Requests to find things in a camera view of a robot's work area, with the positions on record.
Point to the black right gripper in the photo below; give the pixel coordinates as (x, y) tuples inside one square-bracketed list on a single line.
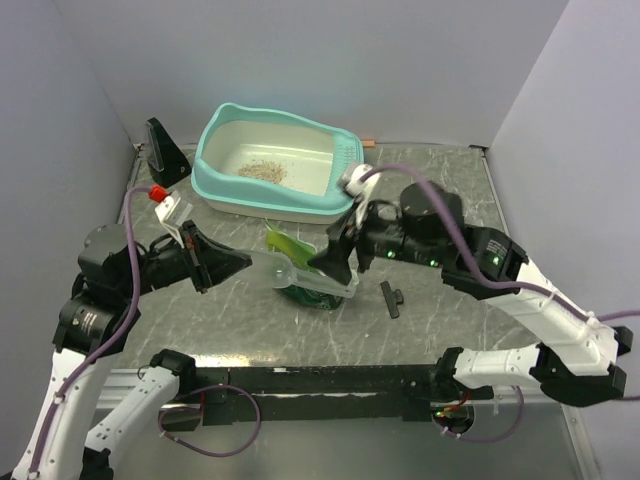
[(334, 260)]

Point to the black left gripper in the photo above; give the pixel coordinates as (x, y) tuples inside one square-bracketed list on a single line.
[(204, 266)]

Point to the green litter bag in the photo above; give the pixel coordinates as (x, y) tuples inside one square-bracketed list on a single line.
[(299, 252)]

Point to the clear plastic scoop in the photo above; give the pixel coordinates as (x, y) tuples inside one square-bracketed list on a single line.
[(276, 271)]

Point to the black bag clip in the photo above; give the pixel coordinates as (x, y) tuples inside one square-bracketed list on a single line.
[(393, 299)]

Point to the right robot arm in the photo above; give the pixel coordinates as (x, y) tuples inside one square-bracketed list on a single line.
[(573, 359)]

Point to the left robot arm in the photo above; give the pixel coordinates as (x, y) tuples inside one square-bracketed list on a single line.
[(92, 330)]

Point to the pile of beige litter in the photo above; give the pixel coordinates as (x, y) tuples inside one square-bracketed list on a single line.
[(264, 170)]

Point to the teal and white litter box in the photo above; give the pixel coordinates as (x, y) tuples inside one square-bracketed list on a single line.
[(315, 156)]

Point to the black triangular stand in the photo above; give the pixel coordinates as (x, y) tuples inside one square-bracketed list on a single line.
[(166, 162)]

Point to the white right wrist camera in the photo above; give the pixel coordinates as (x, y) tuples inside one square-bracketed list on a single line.
[(353, 184)]

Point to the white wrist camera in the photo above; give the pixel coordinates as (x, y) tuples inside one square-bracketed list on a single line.
[(353, 184), (171, 211)]

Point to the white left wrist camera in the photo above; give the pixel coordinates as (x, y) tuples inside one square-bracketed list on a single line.
[(171, 211)]

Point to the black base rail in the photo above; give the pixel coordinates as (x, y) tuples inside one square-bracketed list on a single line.
[(408, 392)]

